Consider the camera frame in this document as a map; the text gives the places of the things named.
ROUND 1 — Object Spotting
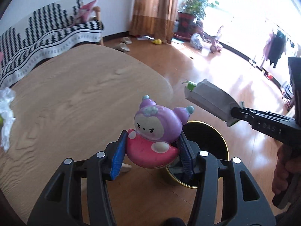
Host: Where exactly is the child's tricycle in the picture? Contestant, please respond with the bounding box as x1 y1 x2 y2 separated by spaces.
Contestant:
195 26 223 54

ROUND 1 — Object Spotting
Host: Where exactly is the pink cartoon pillow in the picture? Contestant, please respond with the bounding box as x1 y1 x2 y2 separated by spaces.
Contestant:
74 0 98 24

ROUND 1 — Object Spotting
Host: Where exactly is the potted plant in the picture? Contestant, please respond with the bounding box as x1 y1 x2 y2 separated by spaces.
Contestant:
176 0 219 37

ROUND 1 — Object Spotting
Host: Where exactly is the black white striped sofa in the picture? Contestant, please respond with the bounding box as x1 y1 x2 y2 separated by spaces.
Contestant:
1 0 103 89

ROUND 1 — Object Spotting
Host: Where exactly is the white tissue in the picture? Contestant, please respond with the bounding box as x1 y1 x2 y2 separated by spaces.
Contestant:
1 87 15 152

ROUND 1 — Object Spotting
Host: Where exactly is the black sock foot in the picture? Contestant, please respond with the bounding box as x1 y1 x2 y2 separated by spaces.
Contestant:
162 217 185 226

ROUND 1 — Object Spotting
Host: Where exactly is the person's right hand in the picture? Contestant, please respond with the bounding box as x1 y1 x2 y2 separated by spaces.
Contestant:
271 144 300 194

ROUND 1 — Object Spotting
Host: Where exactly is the yellow toy on floor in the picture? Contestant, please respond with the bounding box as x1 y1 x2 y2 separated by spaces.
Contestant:
152 39 162 45

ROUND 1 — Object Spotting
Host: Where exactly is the black gold-rimmed trash bin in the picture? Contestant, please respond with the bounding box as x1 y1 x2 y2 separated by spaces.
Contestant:
166 120 229 189

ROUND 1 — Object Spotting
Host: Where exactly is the purple pink squishy toy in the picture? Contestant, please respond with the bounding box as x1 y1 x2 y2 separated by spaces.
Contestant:
126 95 194 169

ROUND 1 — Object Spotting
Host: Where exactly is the beige slipper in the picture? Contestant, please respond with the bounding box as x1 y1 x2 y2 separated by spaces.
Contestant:
114 42 130 53
121 37 132 44

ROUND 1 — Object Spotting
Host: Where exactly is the brown curtain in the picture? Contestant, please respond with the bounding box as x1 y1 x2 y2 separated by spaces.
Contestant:
129 0 178 43

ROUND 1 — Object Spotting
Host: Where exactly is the green white torn carton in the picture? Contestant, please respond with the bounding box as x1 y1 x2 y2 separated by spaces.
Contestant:
184 79 240 127

